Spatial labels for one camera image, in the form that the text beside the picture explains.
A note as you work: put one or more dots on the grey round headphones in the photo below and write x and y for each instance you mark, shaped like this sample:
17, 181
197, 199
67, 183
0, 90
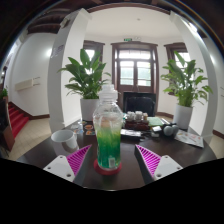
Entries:
168, 130

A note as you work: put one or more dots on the potted plant in white pot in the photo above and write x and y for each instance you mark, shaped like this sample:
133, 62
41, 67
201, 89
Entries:
182, 116
88, 108

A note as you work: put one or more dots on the brown wooden double door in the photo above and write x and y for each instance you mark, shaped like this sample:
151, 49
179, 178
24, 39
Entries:
135, 88

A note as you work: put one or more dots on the black flat device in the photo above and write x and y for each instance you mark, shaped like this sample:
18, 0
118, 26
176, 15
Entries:
131, 133

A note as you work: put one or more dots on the clear bottle with green drink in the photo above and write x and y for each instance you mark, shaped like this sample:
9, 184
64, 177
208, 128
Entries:
108, 146

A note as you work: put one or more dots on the sheet of round stickers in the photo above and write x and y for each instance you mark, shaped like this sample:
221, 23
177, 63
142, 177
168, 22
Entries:
89, 129

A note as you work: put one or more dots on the black chair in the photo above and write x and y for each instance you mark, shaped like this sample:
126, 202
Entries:
140, 105

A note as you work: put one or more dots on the green notebook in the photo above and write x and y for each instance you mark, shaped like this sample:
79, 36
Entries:
155, 121

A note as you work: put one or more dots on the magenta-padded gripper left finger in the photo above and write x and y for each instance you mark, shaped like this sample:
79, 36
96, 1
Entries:
58, 166

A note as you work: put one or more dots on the white wall heater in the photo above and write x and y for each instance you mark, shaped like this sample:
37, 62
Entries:
26, 84

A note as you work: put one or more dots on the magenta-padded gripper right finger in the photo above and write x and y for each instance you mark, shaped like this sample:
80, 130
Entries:
166, 166

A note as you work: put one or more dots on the brown framed window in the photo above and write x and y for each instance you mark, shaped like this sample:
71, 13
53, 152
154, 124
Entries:
96, 46
171, 50

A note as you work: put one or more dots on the green exit sign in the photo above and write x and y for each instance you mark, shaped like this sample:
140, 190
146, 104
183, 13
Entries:
128, 39

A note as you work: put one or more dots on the wall lamp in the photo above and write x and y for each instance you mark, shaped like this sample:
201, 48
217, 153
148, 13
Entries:
50, 52

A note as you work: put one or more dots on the white mug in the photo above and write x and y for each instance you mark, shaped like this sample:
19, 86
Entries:
65, 143

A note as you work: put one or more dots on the printed paper leaflet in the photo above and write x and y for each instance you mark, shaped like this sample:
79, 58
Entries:
188, 138

